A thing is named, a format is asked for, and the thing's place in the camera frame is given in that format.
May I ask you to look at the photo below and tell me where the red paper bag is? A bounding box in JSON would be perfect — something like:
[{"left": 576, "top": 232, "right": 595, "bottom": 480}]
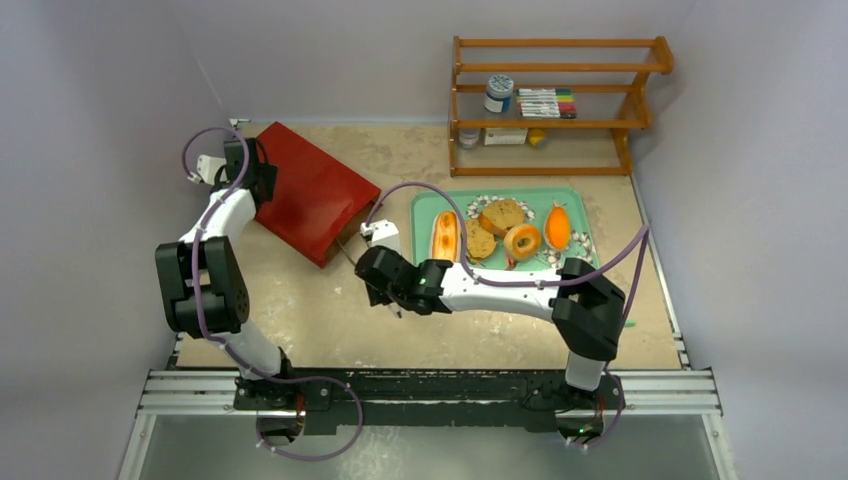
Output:
[{"left": 255, "top": 122, "right": 381, "bottom": 268}]

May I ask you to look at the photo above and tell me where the long glazed fake bread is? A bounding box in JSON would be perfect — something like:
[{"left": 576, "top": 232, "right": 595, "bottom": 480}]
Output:
[{"left": 429, "top": 210, "right": 460, "bottom": 262}]

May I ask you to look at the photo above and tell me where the round brown fake bread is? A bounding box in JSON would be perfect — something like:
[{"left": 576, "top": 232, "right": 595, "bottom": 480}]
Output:
[{"left": 465, "top": 218, "right": 497, "bottom": 264}]

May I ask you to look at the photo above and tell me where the brown crusty fake bread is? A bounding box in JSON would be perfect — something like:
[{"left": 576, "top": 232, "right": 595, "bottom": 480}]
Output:
[{"left": 477, "top": 199, "right": 526, "bottom": 238}]

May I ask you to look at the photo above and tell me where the round pale fake bun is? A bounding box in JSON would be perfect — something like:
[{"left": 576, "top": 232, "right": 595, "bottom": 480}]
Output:
[{"left": 503, "top": 223, "right": 542, "bottom": 262}]

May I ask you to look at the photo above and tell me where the orange fake bread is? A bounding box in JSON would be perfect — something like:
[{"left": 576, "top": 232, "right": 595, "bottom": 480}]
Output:
[{"left": 543, "top": 201, "right": 571, "bottom": 251}]

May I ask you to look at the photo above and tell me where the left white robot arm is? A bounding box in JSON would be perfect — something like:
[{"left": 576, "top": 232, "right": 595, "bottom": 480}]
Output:
[{"left": 155, "top": 136, "right": 298, "bottom": 409}]

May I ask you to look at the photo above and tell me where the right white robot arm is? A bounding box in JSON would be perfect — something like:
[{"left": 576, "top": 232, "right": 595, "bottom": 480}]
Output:
[{"left": 354, "top": 246, "right": 627, "bottom": 407}]

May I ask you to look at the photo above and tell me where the green floral tray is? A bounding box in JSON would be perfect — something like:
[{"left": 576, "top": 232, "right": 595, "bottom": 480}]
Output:
[{"left": 410, "top": 187, "right": 600, "bottom": 271}]

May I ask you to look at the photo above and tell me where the small grey jar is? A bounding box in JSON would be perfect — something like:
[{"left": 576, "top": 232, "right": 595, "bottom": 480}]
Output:
[{"left": 457, "top": 128, "right": 481, "bottom": 149}]

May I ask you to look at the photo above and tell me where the small white box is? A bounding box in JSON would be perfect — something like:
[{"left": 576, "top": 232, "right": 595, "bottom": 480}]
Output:
[{"left": 483, "top": 128, "right": 528, "bottom": 146}]

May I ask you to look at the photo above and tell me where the yellow small object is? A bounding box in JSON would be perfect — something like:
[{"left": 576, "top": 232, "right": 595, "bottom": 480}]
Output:
[{"left": 526, "top": 128, "right": 548, "bottom": 149}]

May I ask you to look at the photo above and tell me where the white jar blue lid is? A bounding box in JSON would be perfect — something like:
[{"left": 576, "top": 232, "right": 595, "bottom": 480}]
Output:
[{"left": 484, "top": 74, "right": 515, "bottom": 114}]

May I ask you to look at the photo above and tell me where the coloured marker pen set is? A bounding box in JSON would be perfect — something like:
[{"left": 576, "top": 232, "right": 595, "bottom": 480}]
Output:
[{"left": 516, "top": 88, "right": 577, "bottom": 119}]

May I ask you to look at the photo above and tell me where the wooden shelf rack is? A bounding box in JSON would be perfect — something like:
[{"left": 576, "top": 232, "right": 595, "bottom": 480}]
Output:
[{"left": 448, "top": 36, "right": 675, "bottom": 177}]

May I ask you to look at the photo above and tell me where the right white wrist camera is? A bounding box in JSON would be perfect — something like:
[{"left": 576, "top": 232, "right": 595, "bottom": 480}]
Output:
[{"left": 360, "top": 220, "right": 401, "bottom": 253}]

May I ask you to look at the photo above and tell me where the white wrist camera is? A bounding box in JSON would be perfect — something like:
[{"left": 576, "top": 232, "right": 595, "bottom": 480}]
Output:
[
  {"left": 360, "top": 220, "right": 401, "bottom": 253},
  {"left": 187, "top": 155, "right": 228, "bottom": 185}
]

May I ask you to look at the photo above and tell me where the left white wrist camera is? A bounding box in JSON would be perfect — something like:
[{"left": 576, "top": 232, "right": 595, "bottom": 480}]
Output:
[{"left": 187, "top": 155, "right": 228, "bottom": 185}]

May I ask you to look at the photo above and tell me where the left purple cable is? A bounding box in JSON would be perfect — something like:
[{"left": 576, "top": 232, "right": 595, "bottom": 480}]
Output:
[{"left": 182, "top": 127, "right": 365, "bottom": 463}]

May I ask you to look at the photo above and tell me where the purple cable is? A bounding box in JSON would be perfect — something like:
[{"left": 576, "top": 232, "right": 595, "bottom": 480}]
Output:
[
  {"left": 362, "top": 182, "right": 652, "bottom": 452},
  {"left": 182, "top": 127, "right": 365, "bottom": 463}
]

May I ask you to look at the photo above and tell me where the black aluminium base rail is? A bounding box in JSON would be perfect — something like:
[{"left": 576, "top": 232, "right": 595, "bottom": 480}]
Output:
[{"left": 139, "top": 368, "right": 722, "bottom": 438}]

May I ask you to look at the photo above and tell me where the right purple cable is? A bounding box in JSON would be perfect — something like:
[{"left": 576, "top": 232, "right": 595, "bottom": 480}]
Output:
[{"left": 362, "top": 182, "right": 652, "bottom": 452}]

